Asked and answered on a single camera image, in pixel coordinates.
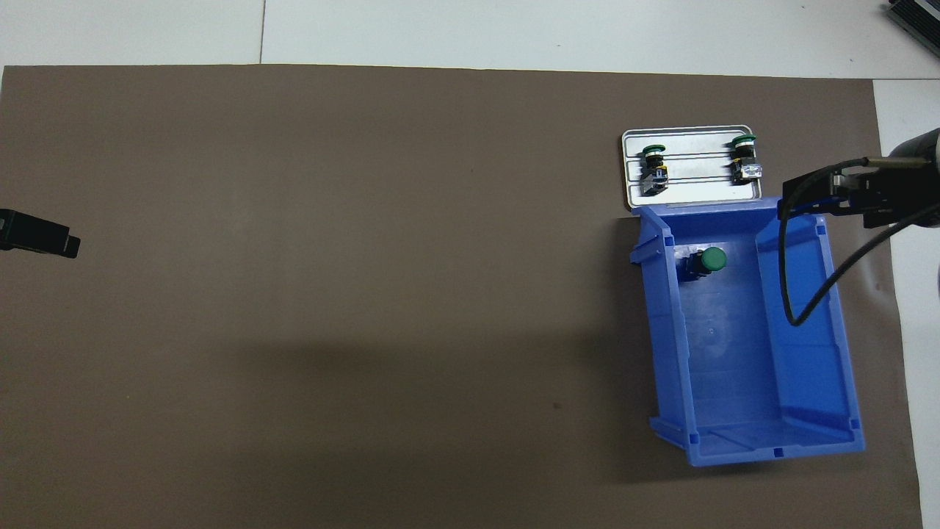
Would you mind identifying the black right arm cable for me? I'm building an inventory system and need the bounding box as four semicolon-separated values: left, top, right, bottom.
778;184;940;327

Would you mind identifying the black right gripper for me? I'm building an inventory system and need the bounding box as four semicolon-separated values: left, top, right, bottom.
781;129;940;230

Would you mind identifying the blue plastic storage bin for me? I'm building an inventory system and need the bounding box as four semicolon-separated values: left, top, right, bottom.
629;197;866;469

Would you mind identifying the silver metal tray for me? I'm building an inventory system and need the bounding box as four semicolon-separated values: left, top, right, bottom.
622;125;764;214

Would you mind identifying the green push button switch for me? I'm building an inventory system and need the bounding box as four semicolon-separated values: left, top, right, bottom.
729;134;764;184
684;247;728;281
639;145;670;196

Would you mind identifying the grey ribbed device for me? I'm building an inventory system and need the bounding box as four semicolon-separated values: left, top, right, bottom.
885;0;940;39

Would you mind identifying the brown table mat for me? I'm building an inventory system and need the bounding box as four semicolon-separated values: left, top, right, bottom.
0;65;923;529

